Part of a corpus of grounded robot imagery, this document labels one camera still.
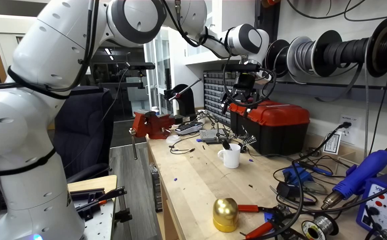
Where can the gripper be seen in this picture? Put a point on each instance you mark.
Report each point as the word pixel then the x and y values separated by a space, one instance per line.
pixel 244 85

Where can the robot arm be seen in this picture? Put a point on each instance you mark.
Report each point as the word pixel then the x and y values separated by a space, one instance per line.
pixel 46 50

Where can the black marker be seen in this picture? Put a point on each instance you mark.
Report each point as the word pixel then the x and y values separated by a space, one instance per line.
pixel 226 144

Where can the white mug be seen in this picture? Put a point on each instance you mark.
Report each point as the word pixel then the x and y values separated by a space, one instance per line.
pixel 230 156

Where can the small parts drawer cabinet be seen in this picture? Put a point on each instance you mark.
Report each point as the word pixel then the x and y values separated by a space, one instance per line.
pixel 213 96

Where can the helping hands tool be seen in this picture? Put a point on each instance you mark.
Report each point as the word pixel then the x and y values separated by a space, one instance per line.
pixel 213 120

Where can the red and black toolbox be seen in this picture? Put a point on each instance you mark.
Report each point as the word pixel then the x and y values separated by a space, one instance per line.
pixel 273 128

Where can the grey label maker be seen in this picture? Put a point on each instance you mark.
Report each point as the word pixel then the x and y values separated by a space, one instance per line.
pixel 189 127

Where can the black press with lever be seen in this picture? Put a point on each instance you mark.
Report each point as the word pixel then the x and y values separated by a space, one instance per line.
pixel 184 100

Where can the white round lid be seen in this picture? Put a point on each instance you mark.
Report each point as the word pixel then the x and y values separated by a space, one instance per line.
pixel 172 139

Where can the red bench vise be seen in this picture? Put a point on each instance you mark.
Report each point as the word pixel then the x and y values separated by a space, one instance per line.
pixel 153 125

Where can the blue small device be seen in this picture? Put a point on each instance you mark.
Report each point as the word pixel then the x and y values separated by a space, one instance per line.
pixel 295 173

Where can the black power adapter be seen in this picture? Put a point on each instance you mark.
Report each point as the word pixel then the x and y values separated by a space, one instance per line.
pixel 286 190

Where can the white label card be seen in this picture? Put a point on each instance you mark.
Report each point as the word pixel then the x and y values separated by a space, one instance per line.
pixel 332 143

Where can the gold dome bell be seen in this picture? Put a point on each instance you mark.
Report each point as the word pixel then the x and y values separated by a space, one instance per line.
pixel 225 213

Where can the round magnifying lens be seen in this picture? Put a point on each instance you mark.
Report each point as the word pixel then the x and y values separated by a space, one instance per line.
pixel 314 187

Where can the blue hot air gun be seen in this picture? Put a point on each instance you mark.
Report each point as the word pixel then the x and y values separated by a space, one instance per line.
pixel 363 175

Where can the dark blue office chair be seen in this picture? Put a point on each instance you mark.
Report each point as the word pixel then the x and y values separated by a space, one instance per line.
pixel 83 130

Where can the black clamp with orange tip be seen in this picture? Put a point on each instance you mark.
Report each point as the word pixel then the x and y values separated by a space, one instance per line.
pixel 96 200

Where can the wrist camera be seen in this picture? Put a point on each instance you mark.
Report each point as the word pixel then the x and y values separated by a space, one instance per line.
pixel 241 67

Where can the camera on mount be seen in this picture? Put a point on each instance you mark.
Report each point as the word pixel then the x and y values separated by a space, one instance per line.
pixel 141 66

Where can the wall socket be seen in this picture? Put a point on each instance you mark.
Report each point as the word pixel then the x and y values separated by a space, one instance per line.
pixel 350 130

